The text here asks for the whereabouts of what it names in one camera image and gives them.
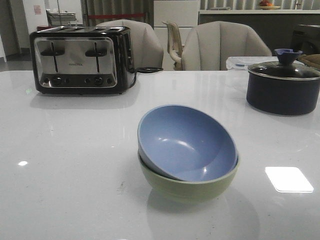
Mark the fruit bowl on counter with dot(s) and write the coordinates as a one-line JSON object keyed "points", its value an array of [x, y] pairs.
{"points": [[267, 5]]}

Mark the dark kitchen counter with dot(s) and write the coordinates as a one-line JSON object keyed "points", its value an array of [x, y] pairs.
{"points": [[275, 27]]}

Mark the white cabinet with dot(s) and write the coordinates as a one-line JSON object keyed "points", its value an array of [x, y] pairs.
{"points": [[182, 12]]}

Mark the glass pot lid blue knob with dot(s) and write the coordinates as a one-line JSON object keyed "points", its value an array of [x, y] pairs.
{"points": [[285, 68]]}

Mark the metal cart in background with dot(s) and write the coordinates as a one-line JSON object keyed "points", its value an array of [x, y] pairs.
{"points": [[60, 18]]}

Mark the dark blue cooking pot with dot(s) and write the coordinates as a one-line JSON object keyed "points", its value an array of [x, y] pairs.
{"points": [[282, 96]]}

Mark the brown cloth at right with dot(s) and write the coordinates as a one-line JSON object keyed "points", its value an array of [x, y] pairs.
{"points": [[312, 60]]}

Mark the beige upholstered chair left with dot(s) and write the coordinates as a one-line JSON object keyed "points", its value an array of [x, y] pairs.
{"points": [[146, 47]]}

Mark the blue bowl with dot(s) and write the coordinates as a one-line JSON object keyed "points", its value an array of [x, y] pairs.
{"points": [[183, 143]]}

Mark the beige upholstered chair right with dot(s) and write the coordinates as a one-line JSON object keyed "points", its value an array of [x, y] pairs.
{"points": [[209, 45]]}

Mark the beige upholstered chair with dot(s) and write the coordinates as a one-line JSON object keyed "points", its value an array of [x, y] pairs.
{"points": [[146, 47], [209, 45]]}

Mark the black and chrome toaster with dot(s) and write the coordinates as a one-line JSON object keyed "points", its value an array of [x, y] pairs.
{"points": [[82, 60]]}

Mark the clear plastic container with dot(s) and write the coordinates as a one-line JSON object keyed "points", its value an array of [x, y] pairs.
{"points": [[242, 62]]}

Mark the green bowl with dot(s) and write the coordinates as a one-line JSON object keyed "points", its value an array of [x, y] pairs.
{"points": [[184, 191]]}

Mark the black appliance at right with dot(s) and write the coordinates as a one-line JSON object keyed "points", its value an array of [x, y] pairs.
{"points": [[306, 38]]}

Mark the cream office chair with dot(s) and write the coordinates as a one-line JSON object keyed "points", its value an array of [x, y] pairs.
{"points": [[174, 44]]}

